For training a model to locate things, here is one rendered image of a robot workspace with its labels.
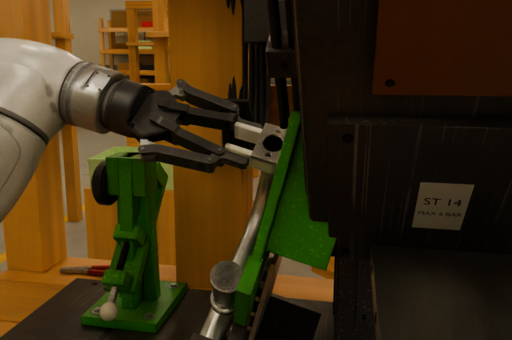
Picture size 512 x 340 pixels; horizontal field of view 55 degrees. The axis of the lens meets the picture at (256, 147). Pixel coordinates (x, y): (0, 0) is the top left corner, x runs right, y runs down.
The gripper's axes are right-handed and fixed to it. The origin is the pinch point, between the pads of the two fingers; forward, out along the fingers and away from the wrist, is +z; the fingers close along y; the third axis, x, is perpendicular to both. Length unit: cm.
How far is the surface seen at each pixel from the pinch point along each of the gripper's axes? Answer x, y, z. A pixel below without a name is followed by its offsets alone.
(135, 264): 24.1, -13.2, -15.3
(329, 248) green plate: -4.2, -12.1, 12.3
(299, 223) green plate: -5.4, -11.0, 8.5
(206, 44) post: 10.2, 24.4, -17.4
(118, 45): 733, 613, -502
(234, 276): -0.3, -17.1, 3.3
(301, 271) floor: 250, 79, 14
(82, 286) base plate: 40, -16, -28
